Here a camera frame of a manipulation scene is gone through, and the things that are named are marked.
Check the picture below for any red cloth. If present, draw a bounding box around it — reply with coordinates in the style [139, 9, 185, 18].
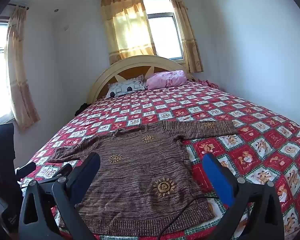
[199, 79, 219, 88]

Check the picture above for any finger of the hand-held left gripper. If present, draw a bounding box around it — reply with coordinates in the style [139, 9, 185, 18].
[39, 164, 73, 185]
[15, 162, 38, 180]

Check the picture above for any pink pillow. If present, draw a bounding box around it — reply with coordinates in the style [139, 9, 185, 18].
[145, 70, 187, 90]

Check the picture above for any dark object beside bed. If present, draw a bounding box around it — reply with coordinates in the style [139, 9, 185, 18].
[74, 102, 92, 117]

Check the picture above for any brown knit sweater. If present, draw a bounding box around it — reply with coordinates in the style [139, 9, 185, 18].
[49, 120, 238, 237]

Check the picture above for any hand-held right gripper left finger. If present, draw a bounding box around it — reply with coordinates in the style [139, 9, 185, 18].
[19, 152, 101, 240]

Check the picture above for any grey patterned pillow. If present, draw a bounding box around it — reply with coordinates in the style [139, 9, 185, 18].
[105, 74, 147, 98]

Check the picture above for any red checkered printed blanket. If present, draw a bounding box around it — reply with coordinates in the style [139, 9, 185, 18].
[14, 79, 300, 240]

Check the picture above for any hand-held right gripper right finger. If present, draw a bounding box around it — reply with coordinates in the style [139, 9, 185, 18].
[202, 152, 285, 240]

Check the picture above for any cream wooden headboard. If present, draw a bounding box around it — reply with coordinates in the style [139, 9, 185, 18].
[86, 55, 194, 104]

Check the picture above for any black curtain rod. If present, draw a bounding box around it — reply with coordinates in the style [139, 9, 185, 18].
[7, 3, 29, 10]

